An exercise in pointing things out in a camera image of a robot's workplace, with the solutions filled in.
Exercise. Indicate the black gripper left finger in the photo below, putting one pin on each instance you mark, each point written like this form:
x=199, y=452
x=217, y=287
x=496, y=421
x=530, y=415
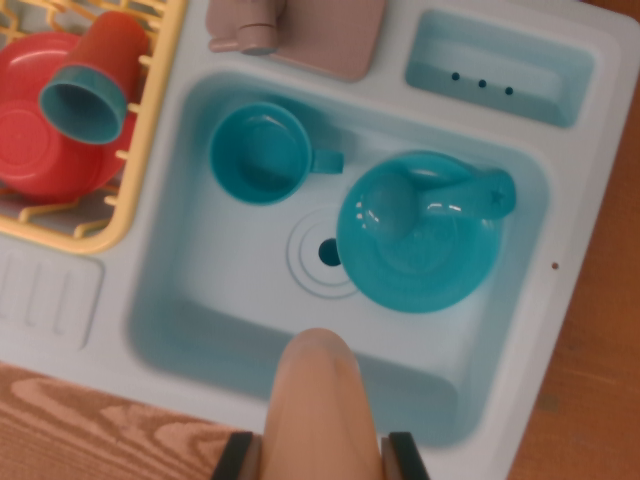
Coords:
x=240, y=460

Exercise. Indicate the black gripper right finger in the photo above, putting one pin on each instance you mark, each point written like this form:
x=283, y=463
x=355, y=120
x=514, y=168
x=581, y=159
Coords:
x=405, y=460

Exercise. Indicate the light blue toy sink unit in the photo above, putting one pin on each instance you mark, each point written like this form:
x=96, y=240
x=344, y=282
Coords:
x=555, y=165

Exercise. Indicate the teal plastic plate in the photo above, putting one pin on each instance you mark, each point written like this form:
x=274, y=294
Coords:
x=425, y=280

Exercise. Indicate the teal plastic strainer ladle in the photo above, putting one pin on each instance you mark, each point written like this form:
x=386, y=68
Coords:
x=390, y=205

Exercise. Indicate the yellow plastic dish rack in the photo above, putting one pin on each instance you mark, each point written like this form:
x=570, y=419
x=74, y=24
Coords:
x=145, y=165

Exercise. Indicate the teal plastic tumbler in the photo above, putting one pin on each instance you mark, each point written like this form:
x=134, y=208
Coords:
x=80, y=110

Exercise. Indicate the grey toy faucet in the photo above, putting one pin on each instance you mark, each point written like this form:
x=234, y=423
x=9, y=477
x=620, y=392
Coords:
x=325, y=40

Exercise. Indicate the red plastic tumbler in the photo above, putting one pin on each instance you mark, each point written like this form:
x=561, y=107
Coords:
x=110, y=45

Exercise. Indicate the red plastic plate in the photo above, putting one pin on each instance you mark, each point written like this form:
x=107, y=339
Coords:
x=20, y=65

